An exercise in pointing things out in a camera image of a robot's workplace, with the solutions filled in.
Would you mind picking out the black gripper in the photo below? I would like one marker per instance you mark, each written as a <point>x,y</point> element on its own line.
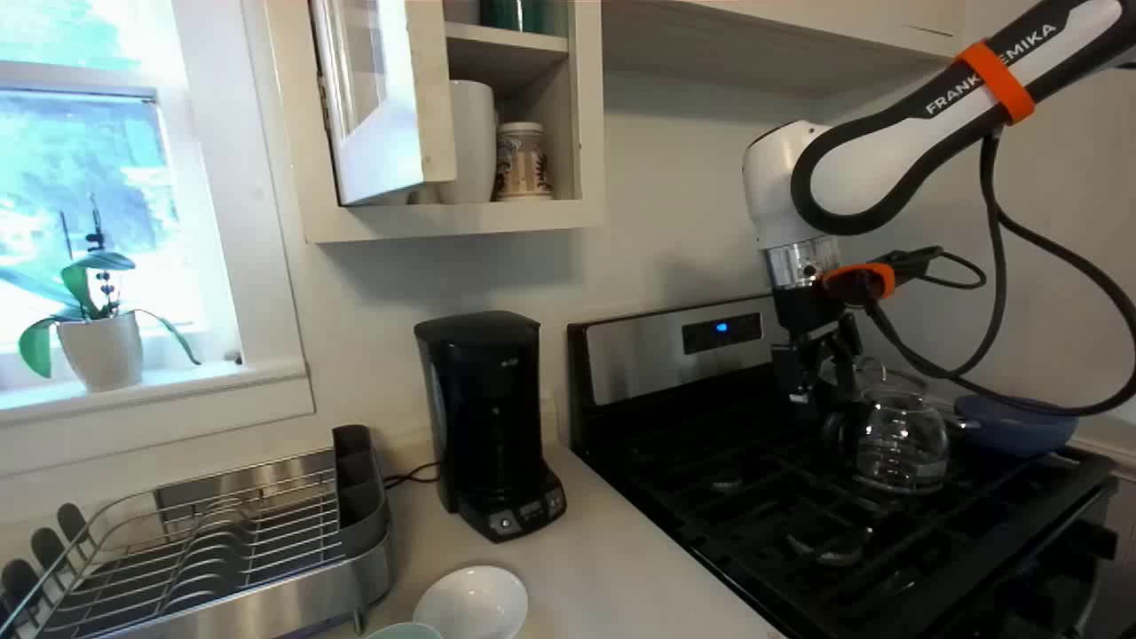
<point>819,353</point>

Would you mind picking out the blue bowl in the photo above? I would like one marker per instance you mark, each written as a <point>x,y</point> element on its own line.
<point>1015,430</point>

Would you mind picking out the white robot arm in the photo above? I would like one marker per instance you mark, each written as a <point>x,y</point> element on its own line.
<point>823,184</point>

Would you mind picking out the small white bowl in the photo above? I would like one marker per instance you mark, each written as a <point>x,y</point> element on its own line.
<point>476,603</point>

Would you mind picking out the glass coffee carafe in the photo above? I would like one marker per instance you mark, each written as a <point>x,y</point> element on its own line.
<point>889,436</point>

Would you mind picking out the black gas stove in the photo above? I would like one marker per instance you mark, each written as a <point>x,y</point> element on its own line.
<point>682,416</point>

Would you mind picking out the black coffee maker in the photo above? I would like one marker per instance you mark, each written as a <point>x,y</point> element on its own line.
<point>484,415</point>

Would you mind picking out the glass jar on shelf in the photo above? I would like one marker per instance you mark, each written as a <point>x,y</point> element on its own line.
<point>520,150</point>

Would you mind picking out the white cabinet door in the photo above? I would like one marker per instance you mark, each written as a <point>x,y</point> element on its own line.
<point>386,93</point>

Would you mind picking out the metal dish rack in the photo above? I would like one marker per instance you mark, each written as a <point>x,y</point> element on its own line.
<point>257,551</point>

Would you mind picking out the potted orchid plant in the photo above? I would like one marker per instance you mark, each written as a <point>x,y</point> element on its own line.
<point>95,327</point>

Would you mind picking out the white wall cabinet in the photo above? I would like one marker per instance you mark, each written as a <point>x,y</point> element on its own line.
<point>545,66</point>

